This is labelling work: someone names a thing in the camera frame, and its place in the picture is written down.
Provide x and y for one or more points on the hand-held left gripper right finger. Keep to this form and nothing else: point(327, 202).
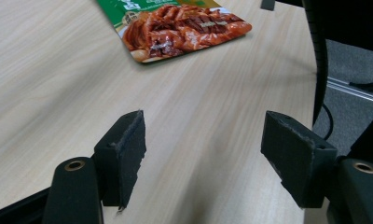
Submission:
point(296, 155)

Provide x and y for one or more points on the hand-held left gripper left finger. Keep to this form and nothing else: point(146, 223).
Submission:
point(125, 155)

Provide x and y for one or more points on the green and red food packet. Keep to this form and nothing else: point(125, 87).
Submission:
point(181, 31)

